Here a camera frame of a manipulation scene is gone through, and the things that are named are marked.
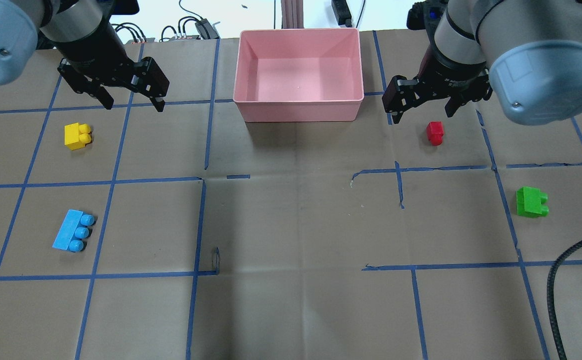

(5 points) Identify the blue toy block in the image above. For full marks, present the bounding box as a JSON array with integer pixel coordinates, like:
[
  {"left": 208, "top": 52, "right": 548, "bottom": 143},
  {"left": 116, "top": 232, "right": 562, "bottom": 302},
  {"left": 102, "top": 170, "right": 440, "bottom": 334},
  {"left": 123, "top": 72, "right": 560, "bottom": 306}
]
[{"left": 52, "top": 209, "right": 96, "bottom": 253}]

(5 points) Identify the green toy block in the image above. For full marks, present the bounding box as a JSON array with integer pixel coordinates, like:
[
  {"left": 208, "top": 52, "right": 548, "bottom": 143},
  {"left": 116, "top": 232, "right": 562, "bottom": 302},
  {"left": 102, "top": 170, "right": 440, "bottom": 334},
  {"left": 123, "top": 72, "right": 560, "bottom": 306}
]
[{"left": 516, "top": 186, "right": 550, "bottom": 218}]

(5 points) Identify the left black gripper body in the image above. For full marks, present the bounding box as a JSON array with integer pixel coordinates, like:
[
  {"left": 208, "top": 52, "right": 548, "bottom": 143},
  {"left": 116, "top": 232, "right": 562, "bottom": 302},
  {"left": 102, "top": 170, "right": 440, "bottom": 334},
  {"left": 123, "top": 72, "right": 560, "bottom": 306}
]
[{"left": 57, "top": 35, "right": 134, "bottom": 91}]

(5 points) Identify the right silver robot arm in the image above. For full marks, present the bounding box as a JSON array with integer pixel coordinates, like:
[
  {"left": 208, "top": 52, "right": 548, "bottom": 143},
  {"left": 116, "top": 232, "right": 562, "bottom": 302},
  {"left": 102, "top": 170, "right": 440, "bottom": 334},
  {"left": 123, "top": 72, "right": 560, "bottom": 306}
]
[{"left": 382, "top": 0, "right": 582, "bottom": 126}]

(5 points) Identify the black power strip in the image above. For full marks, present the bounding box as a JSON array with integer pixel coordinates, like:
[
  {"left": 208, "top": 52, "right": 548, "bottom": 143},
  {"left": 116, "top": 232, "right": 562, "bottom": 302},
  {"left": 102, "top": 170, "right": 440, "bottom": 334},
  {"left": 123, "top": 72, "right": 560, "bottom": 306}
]
[{"left": 330, "top": 0, "right": 353, "bottom": 28}]

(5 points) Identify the aluminium profile post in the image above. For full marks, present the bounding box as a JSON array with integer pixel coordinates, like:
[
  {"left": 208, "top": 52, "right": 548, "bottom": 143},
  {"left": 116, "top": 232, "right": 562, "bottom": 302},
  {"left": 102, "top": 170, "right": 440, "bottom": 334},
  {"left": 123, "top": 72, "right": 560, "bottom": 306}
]
[{"left": 281, "top": 0, "right": 304, "bottom": 29}]

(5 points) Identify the red toy block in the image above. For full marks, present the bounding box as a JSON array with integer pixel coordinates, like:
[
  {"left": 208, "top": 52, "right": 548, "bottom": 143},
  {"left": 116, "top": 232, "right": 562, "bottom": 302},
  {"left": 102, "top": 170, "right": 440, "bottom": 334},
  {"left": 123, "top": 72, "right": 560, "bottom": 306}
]
[{"left": 426, "top": 121, "right": 445, "bottom": 146}]

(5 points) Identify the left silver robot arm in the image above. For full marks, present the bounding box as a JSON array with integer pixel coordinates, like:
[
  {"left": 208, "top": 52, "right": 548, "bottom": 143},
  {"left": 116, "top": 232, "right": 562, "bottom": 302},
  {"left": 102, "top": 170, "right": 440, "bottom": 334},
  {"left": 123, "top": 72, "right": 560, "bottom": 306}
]
[{"left": 0, "top": 0, "right": 170, "bottom": 112}]

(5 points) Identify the yellow toy block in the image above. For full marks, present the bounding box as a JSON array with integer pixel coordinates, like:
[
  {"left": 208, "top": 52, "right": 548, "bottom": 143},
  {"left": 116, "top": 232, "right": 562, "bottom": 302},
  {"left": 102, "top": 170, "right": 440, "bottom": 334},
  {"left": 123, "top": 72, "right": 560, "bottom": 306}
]
[{"left": 64, "top": 122, "right": 92, "bottom": 151}]

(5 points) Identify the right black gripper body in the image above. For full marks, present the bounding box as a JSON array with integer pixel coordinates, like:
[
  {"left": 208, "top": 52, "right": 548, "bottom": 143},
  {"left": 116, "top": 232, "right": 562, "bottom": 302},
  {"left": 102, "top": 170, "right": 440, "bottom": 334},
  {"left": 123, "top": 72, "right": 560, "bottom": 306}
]
[{"left": 412, "top": 47, "right": 490, "bottom": 106}]

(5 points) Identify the black usb hub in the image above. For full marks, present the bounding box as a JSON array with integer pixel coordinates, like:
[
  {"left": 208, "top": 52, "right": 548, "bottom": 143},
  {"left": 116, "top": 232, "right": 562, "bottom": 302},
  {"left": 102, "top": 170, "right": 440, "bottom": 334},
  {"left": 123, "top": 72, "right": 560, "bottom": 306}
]
[{"left": 195, "top": 18, "right": 220, "bottom": 40}]

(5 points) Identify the black braided cable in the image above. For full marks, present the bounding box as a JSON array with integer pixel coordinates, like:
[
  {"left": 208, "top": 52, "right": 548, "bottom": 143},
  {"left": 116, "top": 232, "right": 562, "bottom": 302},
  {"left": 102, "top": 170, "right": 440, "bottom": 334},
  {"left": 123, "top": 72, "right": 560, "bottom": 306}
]
[{"left": 546, "top": 228, "right": 582, "bottom": 360}]

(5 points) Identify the pink plastic box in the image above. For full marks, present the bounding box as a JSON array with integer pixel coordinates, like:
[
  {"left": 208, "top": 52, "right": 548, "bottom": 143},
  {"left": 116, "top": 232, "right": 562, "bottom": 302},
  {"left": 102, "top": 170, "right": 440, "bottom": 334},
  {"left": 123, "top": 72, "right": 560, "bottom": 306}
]
[{"left": 233, "top": 27, "right": 365, "bottom": 123}]

